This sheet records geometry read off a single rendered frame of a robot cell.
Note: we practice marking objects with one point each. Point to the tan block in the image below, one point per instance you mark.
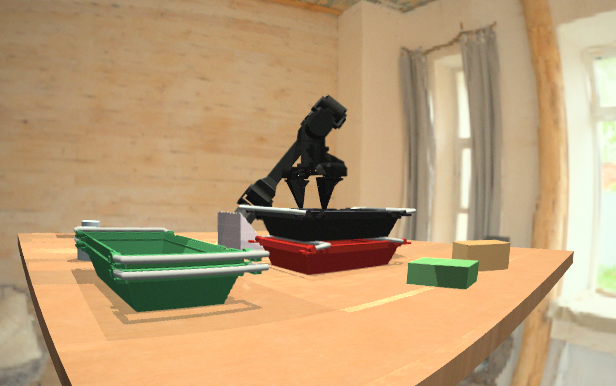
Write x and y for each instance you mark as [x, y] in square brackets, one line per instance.
[492, 255]

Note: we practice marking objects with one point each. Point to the green rectangular block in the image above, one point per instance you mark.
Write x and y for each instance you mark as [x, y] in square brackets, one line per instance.
[447, 273]

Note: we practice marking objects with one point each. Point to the red plastic tray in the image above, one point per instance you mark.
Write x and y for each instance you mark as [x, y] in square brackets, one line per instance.
[343, 255]

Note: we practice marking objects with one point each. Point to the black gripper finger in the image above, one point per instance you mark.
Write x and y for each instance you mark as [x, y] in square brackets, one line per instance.
[297, 188]
[325, 188]

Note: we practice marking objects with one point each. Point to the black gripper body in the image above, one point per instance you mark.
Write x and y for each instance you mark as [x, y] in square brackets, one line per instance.
[313, 157]

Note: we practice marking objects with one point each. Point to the grey cylinder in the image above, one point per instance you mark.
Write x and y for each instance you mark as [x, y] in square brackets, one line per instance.
[81, 255]
[89, 223]

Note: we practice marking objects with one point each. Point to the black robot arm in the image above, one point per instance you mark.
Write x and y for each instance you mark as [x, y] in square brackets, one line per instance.
[325, 115]

